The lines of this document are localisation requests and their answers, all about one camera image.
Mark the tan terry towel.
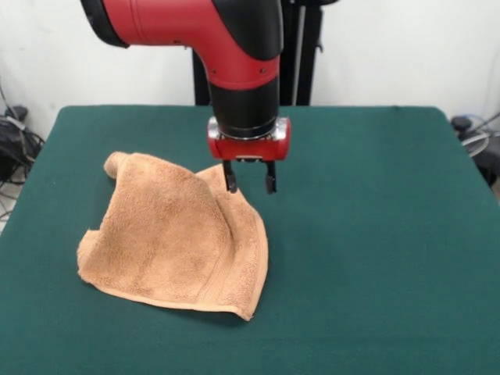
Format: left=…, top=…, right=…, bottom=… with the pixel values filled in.
left=76, top=151, right=270, bottom=322

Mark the grey wheeled chair base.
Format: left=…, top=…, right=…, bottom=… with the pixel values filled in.
left=450, top=112, right=500, bottom=187

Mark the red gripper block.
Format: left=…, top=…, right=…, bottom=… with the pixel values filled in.
left=206, top=116, right=292, bottom=195

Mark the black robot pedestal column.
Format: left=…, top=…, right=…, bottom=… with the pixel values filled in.
left=191, top=0, right=341, bottom=107

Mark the dark green table cloth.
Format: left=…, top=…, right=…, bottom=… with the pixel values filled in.
left=0, top=104, right=500, bottom=375

